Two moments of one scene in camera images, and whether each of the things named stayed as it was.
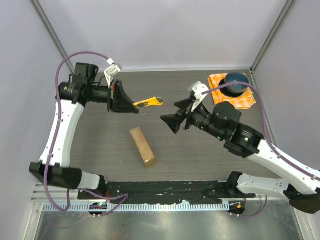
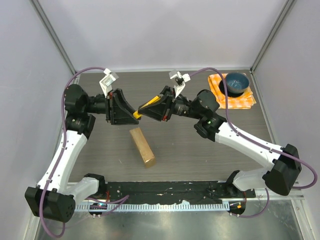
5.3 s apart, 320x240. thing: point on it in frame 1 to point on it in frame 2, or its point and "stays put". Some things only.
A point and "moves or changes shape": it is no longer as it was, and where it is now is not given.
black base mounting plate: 161,191 stays put
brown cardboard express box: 143,147 stays put
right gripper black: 174,120 to 156,110
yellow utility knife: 153,101 moves or changes shape
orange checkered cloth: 246,101 stays put
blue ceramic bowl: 237,77 stays put
